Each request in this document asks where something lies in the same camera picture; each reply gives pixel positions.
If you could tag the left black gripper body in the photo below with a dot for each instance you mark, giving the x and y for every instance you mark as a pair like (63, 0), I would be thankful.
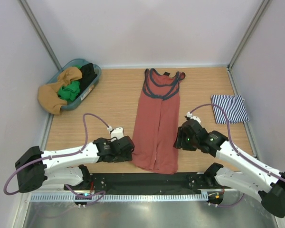
(121, 157)

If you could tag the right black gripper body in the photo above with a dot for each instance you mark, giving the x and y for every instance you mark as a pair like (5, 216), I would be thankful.
(189, 143)

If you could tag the pink tank top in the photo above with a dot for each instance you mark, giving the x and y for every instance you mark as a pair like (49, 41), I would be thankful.
(156, 123)

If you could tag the blue white striped tank top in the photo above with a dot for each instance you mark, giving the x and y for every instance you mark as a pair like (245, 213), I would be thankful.
(232, 105)

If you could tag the tan tank top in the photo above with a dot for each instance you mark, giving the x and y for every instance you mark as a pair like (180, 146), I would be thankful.
(47, 94)

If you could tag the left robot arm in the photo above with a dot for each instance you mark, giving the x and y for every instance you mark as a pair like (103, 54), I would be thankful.
(36, 168)

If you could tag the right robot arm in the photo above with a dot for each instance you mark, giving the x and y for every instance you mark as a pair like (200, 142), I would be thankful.
(255, 179)

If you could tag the green tank top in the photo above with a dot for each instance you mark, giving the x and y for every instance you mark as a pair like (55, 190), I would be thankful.
(71, 86)

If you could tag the black tank top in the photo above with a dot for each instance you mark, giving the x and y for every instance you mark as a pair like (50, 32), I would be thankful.
(88, 75)

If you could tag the teal plastic laundry basket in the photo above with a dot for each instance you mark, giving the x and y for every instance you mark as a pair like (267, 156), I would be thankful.
(79, 62)

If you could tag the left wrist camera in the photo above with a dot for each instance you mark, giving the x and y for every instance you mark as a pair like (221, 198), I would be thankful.
(115, 133)

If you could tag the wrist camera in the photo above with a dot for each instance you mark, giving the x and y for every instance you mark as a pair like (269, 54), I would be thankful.
(115, 133)
(189, 116)

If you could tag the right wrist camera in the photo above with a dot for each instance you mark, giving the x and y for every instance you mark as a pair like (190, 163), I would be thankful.
(189, 116)

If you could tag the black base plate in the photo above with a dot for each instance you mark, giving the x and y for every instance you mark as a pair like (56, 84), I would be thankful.
(147, 183)

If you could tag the slotted cable duct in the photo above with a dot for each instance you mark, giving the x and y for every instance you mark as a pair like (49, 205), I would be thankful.
(70, 197)

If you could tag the right corner aluminium post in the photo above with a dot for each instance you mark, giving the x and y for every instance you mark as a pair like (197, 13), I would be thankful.
(249, 31)

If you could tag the corner aluminium post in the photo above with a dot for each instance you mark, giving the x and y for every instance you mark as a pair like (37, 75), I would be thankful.
(249, 31)
(37, 28)

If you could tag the left corner aluminium post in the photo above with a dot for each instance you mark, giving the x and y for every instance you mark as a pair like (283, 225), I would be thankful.
(37, 28)

